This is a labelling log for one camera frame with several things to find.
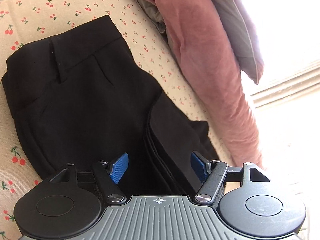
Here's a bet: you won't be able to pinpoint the black pants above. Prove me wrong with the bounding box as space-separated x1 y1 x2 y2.
2 16 217 196

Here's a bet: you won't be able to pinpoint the pink duvet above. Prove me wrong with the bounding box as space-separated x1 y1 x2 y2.
147 0 262 166

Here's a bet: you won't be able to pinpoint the grey curtain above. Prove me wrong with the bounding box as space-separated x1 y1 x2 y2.
251 62 319 108

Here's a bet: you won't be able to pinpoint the purple grey pillow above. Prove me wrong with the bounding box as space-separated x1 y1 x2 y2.
211 0 264 85

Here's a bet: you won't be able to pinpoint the cherry print bed sheet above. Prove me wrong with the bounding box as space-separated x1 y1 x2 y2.
0 0 235 240

